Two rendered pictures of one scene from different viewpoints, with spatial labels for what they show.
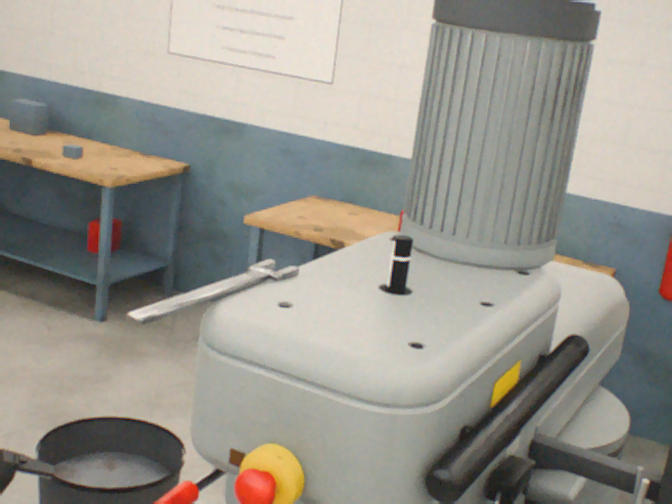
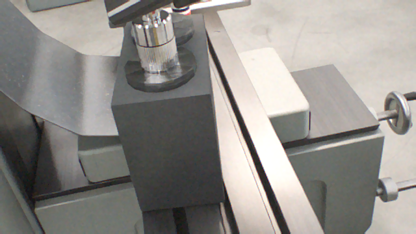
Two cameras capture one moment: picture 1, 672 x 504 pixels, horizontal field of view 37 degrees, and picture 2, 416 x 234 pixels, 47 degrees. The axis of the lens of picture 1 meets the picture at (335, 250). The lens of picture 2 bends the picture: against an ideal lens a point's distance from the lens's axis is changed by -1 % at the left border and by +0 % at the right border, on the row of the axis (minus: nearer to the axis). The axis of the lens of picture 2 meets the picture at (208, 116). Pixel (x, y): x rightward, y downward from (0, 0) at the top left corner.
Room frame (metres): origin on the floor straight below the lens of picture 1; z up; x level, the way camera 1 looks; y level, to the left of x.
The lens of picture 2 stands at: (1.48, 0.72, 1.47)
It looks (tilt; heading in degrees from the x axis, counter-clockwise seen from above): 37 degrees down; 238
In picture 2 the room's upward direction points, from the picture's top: 8 degrees counter-clockwise
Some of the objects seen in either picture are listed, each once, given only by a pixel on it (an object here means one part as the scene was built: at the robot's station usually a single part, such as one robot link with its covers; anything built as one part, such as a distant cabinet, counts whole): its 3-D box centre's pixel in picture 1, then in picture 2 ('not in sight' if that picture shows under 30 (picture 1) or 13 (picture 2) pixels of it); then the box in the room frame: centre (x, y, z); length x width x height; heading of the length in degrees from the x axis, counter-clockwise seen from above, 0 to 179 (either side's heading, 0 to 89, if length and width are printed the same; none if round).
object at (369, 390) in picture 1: (391, 353); not in sight; (1.04, -0.08, 1.81); 0.47 x 0.26 x 0.16; 154
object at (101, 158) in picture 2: not in sight; (188, 103); (1.03, -0.07, 0.82); 0.50 x 0.35 x 0.12; 154
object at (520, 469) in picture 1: (499, 491); not in sight; (1.03, -0.22, 1.66); 0.12 x 0.04 x 0.04; 154
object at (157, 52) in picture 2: not in sight; (156, 44); (1.24, 0.25, 1.19); 0.05 x 0.05 x 0.05
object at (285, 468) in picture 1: (271, 477); not in sight; (0.82, 0.03, 1.76); 0.06 x 0.02 x 0.06; 64
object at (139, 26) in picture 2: not in sight; (151, 21); (1.24, 0.25, 1.22); 0.05 x 0.05 x 0.01
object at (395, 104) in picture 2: not in sight; (384, 116); (0.58, 0.15, 0.66); 0.16 x 0.12 x 0.12; 154
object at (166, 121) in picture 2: not in sight; (172, 104); (1.21, 0.21, 1.06); 0.22 x 0.12 x 0.20; 56
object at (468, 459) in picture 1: (518, 403); not in sight; (0.99, -0.22, 1.79); 0.45 x 0.04 x 0.04; 154
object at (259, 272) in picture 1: (216, 290); not in sight; (0.94, 0.11, 1.89); 0.24 x 0.04 x 0.01; 151
